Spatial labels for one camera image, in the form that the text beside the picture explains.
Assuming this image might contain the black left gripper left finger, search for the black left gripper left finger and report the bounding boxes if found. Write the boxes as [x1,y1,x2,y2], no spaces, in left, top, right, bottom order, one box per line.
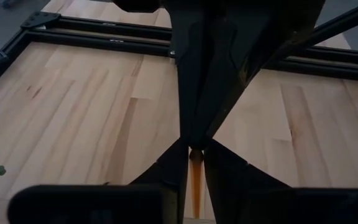
[129,138,190,224]

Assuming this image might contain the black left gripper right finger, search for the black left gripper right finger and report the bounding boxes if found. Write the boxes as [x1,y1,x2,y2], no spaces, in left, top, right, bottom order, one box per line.
[203,139,293,224]

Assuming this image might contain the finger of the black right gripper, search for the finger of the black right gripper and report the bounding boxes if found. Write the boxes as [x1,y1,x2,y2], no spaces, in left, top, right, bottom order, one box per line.
[169,17,218,149]
[198,18,294,149]

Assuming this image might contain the orange pencil with eraser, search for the orange pencil with eraser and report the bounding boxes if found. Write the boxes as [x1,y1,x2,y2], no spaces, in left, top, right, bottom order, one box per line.
[188,148,205,219]

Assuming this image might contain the black aluminium table frame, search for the black aluminium table frame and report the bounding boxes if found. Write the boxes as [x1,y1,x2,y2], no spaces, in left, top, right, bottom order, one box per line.
[0,11,358,99]

